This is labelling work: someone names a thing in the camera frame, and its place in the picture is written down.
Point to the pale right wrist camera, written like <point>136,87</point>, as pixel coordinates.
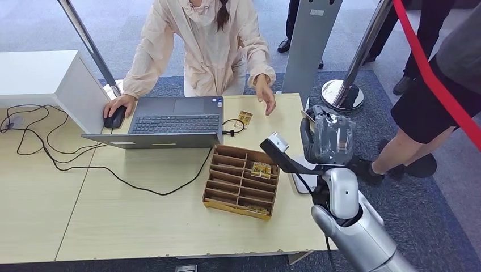
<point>278,144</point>

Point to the grey laptop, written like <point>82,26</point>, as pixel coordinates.
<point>173,124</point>

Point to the person's left hand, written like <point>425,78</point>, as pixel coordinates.
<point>265,90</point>

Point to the white card reader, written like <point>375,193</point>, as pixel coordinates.
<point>306,186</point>

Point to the white cabinet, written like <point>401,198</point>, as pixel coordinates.
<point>41,75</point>

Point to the wooden card organizer box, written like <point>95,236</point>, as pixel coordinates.
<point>229,180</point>

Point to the chrome stanchion post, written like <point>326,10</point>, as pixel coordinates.
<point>366,41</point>
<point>90,45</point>

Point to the black stanchion post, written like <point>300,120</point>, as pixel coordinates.
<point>424,169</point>

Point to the person's right hand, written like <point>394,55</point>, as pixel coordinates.
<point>120,100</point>

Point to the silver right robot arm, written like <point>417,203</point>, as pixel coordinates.
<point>360,236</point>

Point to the gold key card stack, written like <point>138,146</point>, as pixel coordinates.
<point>261,170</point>

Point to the grey kiosk stand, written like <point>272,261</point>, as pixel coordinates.
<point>312,41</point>

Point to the grey floor box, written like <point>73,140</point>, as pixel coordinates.
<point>186,268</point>

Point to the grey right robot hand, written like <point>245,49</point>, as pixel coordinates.
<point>330,140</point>

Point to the black computer mouse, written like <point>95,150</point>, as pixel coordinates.
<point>114,119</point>

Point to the person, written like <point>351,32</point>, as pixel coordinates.
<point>210,49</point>
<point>428,30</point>
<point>424,109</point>
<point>291,22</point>

